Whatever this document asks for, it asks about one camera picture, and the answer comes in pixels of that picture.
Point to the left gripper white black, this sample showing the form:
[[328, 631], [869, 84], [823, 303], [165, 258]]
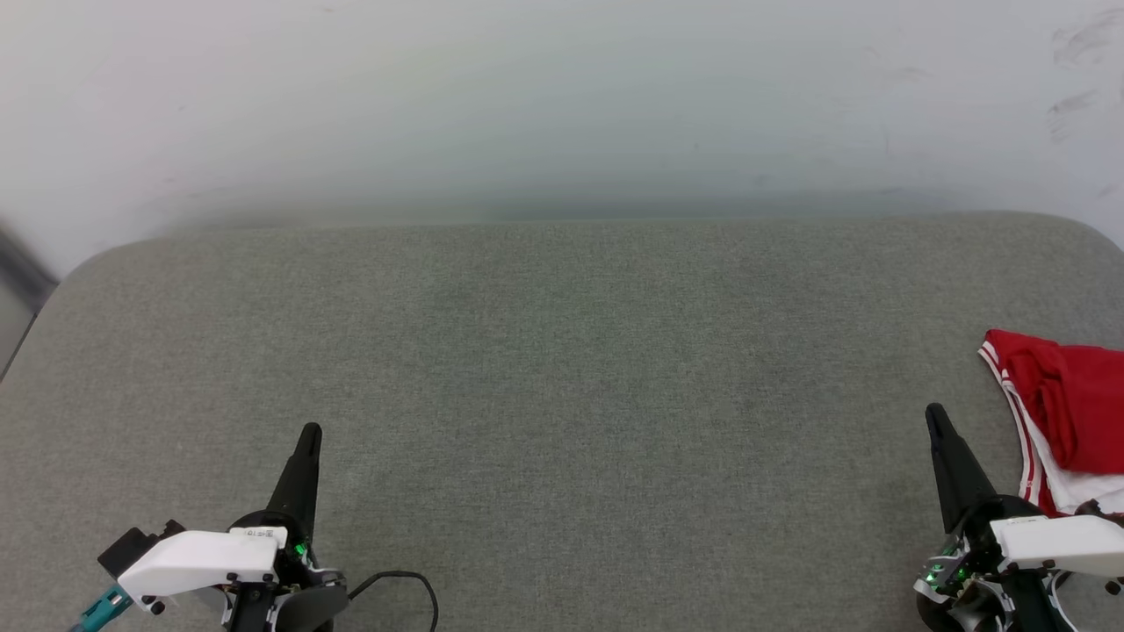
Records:
[[202, 557]]

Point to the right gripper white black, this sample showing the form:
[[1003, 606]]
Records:
[[1054, 540]]

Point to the red and white garment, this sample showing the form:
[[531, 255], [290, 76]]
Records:
[[1080, 386]]

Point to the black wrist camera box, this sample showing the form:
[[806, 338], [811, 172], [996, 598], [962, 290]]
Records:
[[132, 546]]

